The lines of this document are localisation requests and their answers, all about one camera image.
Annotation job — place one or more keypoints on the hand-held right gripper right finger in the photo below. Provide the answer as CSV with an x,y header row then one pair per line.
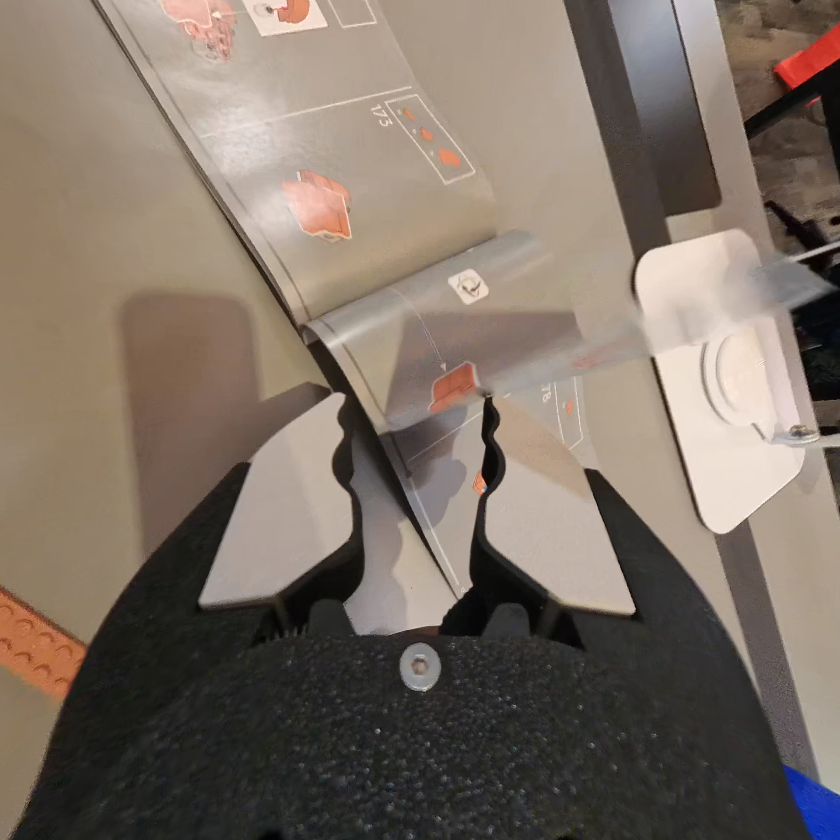
x,y
558,544

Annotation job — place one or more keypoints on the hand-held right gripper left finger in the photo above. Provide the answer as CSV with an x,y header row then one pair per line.
x,y
282,525

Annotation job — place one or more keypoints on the grey instruction booklet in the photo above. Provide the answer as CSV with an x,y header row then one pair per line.
x,y
328,164

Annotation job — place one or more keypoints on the blue plastic bin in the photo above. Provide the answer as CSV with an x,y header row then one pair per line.
x,y
817,810

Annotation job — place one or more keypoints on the grey desk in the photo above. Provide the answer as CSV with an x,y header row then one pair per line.
x,y
98,262

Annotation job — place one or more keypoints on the long orange studded plate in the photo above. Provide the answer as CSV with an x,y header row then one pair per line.
x,y
39,643

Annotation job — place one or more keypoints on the red orange plastic piece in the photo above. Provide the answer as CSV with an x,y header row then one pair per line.
x,y
810,62

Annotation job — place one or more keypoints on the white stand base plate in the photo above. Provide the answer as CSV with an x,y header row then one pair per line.
x,y
735,472

